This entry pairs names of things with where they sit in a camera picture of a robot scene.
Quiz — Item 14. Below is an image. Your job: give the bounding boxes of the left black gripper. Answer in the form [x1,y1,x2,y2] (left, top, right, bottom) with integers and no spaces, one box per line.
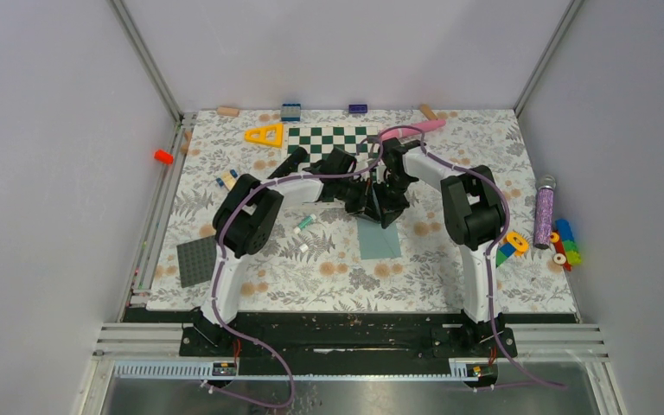
[334,177,380,224]

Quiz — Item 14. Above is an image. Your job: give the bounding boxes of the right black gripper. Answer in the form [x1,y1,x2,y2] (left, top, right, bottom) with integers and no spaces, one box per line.
[373,175,413,230]

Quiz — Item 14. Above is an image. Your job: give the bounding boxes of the grey-blue envelope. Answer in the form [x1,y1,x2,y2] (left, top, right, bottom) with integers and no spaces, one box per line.
[357,219,401,260]

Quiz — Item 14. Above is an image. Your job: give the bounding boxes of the small green white peg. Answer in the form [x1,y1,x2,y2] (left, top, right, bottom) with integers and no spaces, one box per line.
[292,214,316,234]

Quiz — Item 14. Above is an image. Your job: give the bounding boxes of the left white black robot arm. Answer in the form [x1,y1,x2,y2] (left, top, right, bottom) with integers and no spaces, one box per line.
[200,147,397,355]

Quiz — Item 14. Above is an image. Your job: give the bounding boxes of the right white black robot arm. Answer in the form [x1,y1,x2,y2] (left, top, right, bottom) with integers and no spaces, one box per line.
[372,138,508,356]

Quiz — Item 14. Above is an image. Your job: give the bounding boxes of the floral patterned table mat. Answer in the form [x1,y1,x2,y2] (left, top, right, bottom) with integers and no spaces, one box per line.
[145,108,579,315]

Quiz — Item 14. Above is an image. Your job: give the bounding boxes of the pink toy microphone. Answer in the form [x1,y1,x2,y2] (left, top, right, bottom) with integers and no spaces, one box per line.
[380,119,446,141]

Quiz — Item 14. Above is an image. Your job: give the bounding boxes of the green white chessboard mat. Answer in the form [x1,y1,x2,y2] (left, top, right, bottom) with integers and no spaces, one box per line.
[283,124,381,169]

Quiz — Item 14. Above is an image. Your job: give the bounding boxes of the black silver microphone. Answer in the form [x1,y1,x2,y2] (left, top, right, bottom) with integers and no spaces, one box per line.
[268,147,309,179]

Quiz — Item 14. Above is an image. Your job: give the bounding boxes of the purple lego brick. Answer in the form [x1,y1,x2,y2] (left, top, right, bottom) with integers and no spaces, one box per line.
[348,104,368,114]

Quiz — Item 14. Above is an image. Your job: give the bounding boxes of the right wooden cylinder peg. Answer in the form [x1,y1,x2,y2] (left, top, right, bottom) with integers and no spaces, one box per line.
[418,104,438,120]

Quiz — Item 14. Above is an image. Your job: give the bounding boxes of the wooden cylinder peg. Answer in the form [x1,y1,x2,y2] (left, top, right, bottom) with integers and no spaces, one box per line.
[216,105,240,118]
[418,104,438,120]

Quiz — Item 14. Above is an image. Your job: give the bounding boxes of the yellow triangle toy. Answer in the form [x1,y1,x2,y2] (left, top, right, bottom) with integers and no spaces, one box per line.
[244,123,284,149]

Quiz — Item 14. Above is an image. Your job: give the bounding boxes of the blue grey lego brick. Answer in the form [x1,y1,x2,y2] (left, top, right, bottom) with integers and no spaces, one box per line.
[279,103,302,122]

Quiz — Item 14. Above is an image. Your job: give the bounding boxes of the wooden toy car blue wheels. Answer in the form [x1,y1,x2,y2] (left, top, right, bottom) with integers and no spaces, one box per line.
[216,169,239,190]

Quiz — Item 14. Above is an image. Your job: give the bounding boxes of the purple glitter microphone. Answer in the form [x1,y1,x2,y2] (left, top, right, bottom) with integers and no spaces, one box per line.
[533,175,556,249]

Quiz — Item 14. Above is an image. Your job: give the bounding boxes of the left wooden cylinder peg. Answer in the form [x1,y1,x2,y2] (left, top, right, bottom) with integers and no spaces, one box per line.
[216,105,240,118]

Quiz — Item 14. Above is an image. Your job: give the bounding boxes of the grey lego baseplate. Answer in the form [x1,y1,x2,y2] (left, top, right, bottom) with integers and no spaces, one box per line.
[176,236,217,288]

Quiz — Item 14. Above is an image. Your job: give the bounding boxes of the colourful block toy pile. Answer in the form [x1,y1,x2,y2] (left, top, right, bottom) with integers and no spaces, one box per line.
[550,219,582,271]

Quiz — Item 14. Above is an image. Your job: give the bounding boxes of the orange red small cylinder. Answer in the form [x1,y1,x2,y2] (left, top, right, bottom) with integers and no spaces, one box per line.
[153,149,174,165]

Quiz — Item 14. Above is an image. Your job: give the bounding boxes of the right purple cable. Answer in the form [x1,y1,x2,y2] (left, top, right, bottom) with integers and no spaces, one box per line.
[366,125,568,392]

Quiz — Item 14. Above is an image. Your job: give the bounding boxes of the purple cable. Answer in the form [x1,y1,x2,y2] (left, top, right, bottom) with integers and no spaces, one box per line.
[210,145,385,409]
[366,125,568,392]

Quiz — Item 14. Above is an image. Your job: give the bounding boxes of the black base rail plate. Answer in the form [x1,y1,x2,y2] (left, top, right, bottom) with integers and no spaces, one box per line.
[123,308,578,376]

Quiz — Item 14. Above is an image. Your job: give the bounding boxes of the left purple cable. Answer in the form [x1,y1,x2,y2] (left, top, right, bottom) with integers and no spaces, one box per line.
[210,145,385,409]

